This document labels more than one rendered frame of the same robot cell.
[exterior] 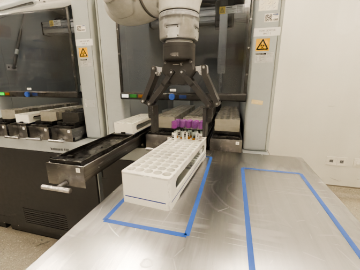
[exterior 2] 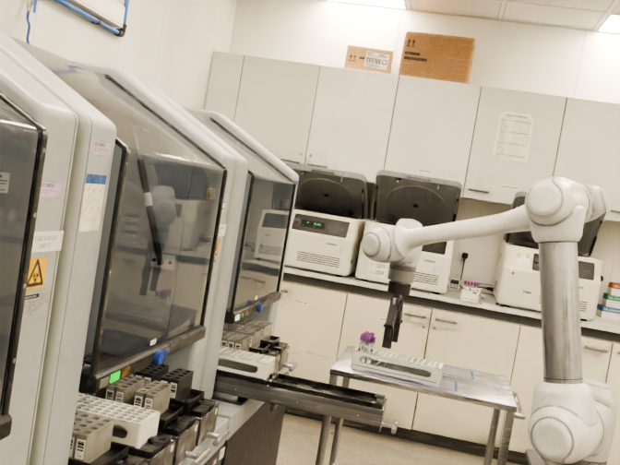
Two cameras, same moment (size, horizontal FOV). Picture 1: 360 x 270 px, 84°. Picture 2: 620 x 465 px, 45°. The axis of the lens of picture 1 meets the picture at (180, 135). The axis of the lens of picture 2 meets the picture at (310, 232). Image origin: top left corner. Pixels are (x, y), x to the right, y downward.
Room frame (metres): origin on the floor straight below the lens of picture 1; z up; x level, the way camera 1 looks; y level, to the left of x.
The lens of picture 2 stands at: (1.01, 2.44, 1.37)
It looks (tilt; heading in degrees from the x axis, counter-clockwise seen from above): 3 degrees down; 266
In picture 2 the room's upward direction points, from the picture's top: 9 degrees clockwise
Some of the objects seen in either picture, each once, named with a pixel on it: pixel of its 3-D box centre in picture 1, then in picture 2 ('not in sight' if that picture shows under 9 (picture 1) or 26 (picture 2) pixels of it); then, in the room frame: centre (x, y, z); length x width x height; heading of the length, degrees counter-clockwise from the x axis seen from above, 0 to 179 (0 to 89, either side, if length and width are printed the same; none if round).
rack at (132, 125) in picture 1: (137, 123); (223, 360); (1.04, 0.22, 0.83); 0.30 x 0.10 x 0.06; 166
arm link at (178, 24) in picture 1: (179, 30); (401, 274); (0.50, 0.00, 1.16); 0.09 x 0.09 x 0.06
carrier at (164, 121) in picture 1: (164, 122); (242, 347); (0.99, 0.08, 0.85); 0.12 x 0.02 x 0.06; 76
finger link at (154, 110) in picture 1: (155, 118); (387, 337); (0.52, 0.07, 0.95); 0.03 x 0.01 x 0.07; 160
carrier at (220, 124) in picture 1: (226, 125); (265, 332); (0.91, -0.22, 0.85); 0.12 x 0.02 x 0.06; 75
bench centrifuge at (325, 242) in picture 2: not in sight; (321, 219); (0.59, -2.35, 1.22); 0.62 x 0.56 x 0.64; 74
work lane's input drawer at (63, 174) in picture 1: (120, 143); (278, 390); (0.87, 0.27, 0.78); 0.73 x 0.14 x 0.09; 166
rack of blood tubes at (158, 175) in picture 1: (173, 162); (397, 365); (0.47, 0.01, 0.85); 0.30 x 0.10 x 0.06; 160
